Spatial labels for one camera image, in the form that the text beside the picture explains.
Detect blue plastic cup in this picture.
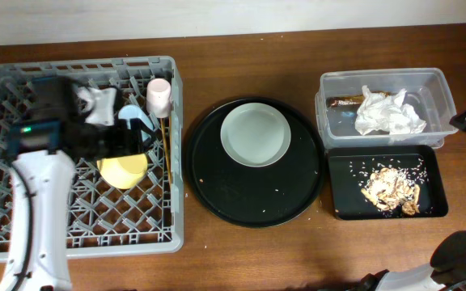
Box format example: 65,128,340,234
118,104,155,142

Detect yellow plastic bowl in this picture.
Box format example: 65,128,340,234
96,154,148,190

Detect pink plastic cup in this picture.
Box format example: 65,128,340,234
146,78,172,118

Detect white napkin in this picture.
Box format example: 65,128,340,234
354,86,426,136

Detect rice and peanut shell scraps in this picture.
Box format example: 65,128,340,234
348,158,429,217

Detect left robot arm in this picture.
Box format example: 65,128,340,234
0,77,155,290

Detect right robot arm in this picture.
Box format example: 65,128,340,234
354,230,466,290

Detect grey dishwasher rack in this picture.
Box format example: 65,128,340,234
0,56,184,263

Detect clear plastic storage box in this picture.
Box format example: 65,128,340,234
315,68,457,149

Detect grey round plate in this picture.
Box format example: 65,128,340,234
220,102,291,167

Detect black rectangular tray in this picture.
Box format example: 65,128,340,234
328,145,449,220

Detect round black tray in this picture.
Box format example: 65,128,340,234
184,97,326,228

